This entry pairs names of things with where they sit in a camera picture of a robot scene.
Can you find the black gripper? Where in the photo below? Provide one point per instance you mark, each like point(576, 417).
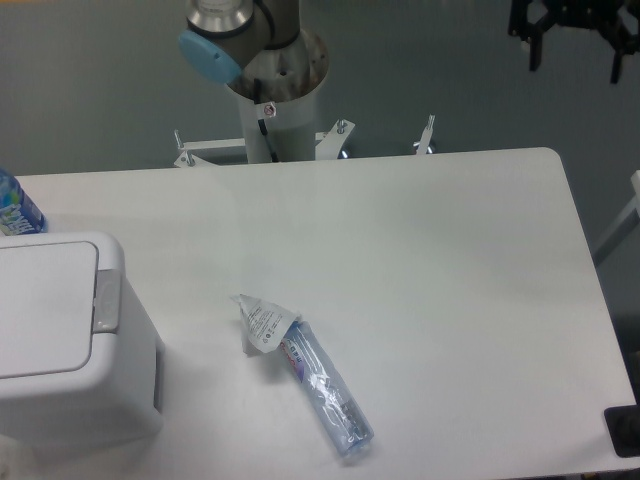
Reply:
point(616, 21)

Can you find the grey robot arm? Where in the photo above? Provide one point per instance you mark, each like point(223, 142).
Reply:
point(222, 38)

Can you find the white trash can lid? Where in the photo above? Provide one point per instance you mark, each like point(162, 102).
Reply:
point(47, 294)

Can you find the white trash can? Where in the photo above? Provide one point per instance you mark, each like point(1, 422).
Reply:
point(115, 396)

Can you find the crumpled white paper wrapper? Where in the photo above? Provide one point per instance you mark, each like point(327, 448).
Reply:
point(263, 324)

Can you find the grey lid push button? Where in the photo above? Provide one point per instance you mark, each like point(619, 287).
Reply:
point(107, 301)

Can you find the blue labelled water bottle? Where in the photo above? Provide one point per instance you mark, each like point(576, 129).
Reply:
point(19, 214)

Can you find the white pedestal base frame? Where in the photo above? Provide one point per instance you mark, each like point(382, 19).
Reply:
point(329, 145)

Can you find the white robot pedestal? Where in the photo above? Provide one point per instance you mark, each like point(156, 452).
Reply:
point(277, 99)

